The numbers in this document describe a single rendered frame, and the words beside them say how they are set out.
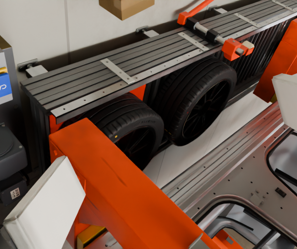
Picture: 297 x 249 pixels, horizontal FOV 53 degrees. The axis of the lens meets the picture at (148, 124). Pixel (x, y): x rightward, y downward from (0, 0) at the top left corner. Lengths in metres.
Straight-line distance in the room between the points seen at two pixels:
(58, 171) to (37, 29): 1.34
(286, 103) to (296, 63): 2.38
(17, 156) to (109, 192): 0.47
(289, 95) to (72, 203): 0.13
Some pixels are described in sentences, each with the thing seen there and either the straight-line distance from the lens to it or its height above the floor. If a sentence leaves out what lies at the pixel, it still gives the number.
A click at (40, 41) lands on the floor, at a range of 1.53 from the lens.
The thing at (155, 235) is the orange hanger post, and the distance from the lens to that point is 0.89.
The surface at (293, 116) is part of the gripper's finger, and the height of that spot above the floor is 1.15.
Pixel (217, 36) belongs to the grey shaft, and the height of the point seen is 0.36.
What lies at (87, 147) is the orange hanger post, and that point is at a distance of 1.03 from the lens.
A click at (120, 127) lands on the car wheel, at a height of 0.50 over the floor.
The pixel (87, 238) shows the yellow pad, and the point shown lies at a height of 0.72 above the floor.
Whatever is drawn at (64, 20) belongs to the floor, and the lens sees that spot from 1.56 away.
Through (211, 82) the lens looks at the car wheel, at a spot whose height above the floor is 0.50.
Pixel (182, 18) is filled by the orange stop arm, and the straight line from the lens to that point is 2.06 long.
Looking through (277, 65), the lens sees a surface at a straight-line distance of 2.60.
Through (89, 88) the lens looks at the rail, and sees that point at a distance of 1.38.
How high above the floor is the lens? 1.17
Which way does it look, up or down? 25 degrees down
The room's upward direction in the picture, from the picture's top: 131 degrees clockwise
